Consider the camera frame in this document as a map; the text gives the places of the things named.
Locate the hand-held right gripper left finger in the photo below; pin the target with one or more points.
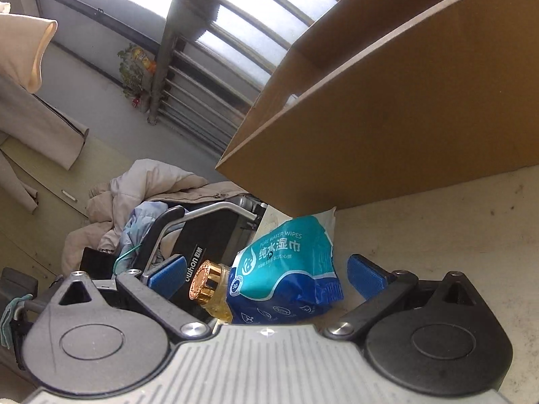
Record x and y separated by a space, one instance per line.
170 273

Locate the metal window railing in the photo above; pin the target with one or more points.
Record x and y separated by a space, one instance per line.
168 38

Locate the brown cardboard box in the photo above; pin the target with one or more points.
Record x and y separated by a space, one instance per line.
379 113

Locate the beige hanging garment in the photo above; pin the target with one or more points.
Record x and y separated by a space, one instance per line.
38 122

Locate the pile of beige clothes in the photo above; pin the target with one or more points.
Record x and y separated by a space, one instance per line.
139 185

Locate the green plant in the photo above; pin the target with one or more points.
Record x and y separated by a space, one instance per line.
128 75

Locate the light blue garment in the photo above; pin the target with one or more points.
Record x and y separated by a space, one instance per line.
143 219

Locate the peach hanging garment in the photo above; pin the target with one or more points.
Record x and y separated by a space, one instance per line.
25 50

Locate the yellow packet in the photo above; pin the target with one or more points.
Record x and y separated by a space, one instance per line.
143 57

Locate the black wheelchair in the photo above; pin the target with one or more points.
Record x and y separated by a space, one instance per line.
210 235

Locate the green cloth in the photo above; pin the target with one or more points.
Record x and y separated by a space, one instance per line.
10 315

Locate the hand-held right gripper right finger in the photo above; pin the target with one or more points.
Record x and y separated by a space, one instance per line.
365 277

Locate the glass jar with gold lid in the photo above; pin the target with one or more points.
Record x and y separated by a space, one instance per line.
206 280

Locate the blue wet wipes pack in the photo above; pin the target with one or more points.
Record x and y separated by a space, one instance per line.
286 269

